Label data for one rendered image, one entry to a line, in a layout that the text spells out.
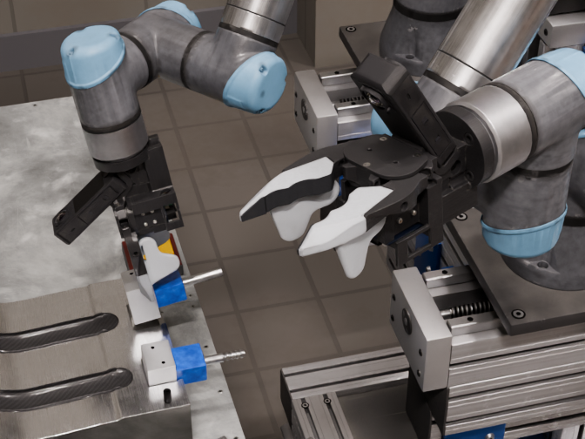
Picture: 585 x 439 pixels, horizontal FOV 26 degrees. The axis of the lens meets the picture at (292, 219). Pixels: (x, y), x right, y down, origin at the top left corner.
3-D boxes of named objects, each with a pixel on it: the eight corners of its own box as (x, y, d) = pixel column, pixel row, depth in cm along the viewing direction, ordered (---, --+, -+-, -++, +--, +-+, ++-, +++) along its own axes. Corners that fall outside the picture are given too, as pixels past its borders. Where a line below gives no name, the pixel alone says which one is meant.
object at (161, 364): (240, 354, 169) (239, 325, 165) (250, 381, 165) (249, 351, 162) (143, 374, 166) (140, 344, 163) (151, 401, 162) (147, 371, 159)
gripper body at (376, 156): (394, 272, 101) (497, 212, 107) (389, 180, 97) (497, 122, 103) (332, 236, 106) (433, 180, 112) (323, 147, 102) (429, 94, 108)
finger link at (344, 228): (337, 314, 94) (399, 251, 101) (331, 248, 91) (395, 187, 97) (302, 302, 96) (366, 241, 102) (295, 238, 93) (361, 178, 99)
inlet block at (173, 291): (221, 278, 174) (214, 246, 171) (230, 297, 170) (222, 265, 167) (129, 304, 172) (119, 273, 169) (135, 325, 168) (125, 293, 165)
